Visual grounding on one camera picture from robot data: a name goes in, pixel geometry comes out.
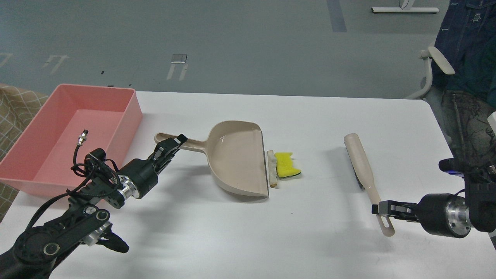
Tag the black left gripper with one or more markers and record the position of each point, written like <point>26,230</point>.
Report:
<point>139,176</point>

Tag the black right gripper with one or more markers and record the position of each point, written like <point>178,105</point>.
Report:
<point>430,212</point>

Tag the beige hand brush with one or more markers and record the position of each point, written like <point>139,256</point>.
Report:
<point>361,166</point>

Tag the beige plastic dustpan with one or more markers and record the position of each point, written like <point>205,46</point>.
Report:
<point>235,154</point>

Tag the white eraser stick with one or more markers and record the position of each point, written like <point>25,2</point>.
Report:
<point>272,169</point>

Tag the yellow sponge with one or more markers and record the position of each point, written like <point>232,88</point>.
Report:
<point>284,165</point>

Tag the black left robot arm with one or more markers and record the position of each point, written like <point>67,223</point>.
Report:
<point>73,218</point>

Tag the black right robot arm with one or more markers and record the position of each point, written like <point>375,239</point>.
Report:
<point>451,215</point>

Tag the pink plastic bin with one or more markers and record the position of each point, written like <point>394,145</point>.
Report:
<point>40,161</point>

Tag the silver floor socket plate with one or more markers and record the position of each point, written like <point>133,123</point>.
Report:
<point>179,58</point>

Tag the beige checkered cloth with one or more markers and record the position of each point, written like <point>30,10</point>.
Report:
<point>17,109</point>

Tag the seated person in teal hoodie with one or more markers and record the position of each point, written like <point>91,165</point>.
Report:
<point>463,101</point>

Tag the white desk foot bar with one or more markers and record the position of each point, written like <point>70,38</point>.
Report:
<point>399,10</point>

